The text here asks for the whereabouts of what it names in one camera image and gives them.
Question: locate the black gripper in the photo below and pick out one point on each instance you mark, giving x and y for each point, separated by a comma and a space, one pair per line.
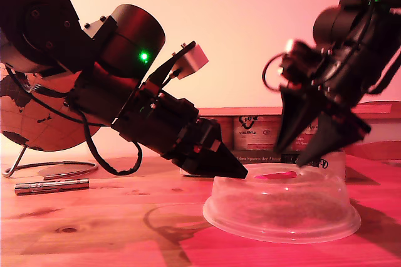
163, 123

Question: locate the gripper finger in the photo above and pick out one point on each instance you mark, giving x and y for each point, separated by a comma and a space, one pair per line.
293, 116
329, 138

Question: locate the clear plastic microwave lid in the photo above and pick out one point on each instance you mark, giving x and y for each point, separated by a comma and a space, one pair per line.
282, 207

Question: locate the wooden shelf board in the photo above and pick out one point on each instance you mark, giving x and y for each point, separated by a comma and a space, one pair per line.
238, 111

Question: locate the can with red label panel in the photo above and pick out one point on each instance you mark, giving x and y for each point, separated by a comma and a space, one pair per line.
297, 141

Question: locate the can with plain white label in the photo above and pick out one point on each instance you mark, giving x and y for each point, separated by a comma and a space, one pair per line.
227, 135

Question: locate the can with black swirl logo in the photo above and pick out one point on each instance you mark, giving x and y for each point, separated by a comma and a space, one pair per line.
257, 133

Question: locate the cardboard can tray dark label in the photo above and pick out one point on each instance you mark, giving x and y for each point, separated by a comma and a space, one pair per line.
260, 158

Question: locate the wooden chair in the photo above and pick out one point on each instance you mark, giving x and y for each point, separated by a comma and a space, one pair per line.
382, 148

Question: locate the shiny metal tube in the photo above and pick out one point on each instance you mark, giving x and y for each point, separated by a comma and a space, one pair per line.
53, 186

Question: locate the cork globe on metal stand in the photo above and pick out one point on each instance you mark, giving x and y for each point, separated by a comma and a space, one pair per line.
34, 130

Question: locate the arm's grey camera box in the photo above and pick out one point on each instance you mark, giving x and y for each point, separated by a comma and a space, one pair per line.
297, 55
194, 58

